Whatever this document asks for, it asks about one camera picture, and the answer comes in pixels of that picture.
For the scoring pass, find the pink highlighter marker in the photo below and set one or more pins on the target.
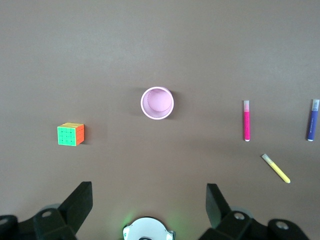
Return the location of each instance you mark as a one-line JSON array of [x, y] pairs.
[[247, 125]]

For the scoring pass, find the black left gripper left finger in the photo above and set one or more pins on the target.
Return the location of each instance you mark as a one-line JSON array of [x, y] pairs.
[[75, 207]]

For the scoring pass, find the multicolour puzzle cube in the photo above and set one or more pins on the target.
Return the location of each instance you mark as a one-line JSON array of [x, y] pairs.
[[67, 136]]

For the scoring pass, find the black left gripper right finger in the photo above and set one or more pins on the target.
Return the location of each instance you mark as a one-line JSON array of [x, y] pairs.
[[220, 210]]

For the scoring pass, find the pink plastic cup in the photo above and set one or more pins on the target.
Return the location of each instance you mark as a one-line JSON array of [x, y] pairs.
[[157, 105]]

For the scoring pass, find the yellow highlighter marker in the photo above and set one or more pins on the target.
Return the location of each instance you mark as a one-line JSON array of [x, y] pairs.
[[277, 170]]

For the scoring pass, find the purple highlighter marker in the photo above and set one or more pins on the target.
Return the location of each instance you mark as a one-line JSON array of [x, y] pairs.
[[312, 125]]

